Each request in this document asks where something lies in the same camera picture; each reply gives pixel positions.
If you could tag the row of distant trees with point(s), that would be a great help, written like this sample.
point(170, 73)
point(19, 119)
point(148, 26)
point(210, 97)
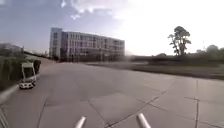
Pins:
point(196, 55)

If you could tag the robot's own part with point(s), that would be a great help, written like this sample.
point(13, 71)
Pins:
point(143, 121)
point(80, 122)

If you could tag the small white wheeled robot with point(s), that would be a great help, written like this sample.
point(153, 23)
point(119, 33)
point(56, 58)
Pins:
point(28, 76)

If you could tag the grey concrete slab pavement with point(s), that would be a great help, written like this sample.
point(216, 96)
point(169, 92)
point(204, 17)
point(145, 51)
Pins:
point(110, 90)

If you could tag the green hedge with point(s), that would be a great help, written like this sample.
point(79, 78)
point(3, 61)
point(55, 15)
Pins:
point(11, 68)

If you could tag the dark grass strip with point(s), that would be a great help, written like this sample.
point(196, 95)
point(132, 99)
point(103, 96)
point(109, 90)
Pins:
point(173, 69)

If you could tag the pale kerb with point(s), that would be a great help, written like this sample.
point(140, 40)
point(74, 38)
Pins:
point(8, 92)

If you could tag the tall dark tree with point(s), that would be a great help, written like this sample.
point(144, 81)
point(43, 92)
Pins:
point(180, 40)

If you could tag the large grey building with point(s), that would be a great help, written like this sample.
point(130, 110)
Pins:
point(83, 45)

